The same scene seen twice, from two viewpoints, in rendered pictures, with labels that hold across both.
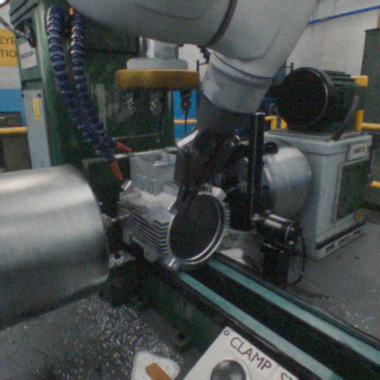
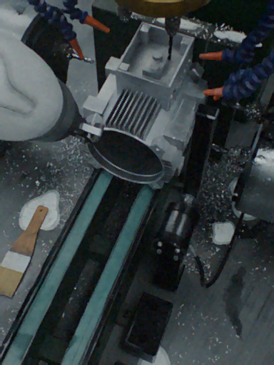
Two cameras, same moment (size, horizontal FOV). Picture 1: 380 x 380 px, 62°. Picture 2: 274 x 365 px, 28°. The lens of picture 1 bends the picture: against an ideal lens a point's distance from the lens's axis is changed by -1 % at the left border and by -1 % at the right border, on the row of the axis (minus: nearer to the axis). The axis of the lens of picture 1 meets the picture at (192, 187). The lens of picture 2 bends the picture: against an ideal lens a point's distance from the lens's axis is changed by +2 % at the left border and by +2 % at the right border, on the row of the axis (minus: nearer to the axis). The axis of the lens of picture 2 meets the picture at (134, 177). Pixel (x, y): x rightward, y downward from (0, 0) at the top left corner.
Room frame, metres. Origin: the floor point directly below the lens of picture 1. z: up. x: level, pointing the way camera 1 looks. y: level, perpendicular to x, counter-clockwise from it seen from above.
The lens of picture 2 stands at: (0.37, -0.49, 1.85)
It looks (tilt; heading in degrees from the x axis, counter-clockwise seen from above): 59 degrees down; 60
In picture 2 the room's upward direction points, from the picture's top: 1 degrees clockwise
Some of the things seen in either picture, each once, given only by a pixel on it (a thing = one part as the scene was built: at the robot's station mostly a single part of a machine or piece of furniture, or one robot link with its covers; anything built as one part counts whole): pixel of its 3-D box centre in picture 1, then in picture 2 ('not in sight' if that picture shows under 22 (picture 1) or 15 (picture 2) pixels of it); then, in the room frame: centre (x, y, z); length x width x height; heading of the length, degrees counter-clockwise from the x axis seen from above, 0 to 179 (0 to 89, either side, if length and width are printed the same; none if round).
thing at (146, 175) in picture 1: (161, 173); (154, 68); (0.73, 0.07, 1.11); 0.12 x 0.11 x 0.07; 38
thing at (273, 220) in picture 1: (229, 235); (221, 180); (0.79, -0.10, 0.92); 0.45 x 0.13 x 0.24; 39
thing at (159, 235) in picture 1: (171, 215); (144, 117); (0.70, 0.05, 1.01); 0.20 x 0.19 x 0.19; 38
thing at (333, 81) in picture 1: (331, 135); not in sight; (1.08, -0.46, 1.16); 0.33 x 0.26 x 0.42; 129
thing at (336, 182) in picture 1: (310, 183); not in sight; (1.08, -0.41, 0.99); 0.35 x 0.31 x 0.37; 129
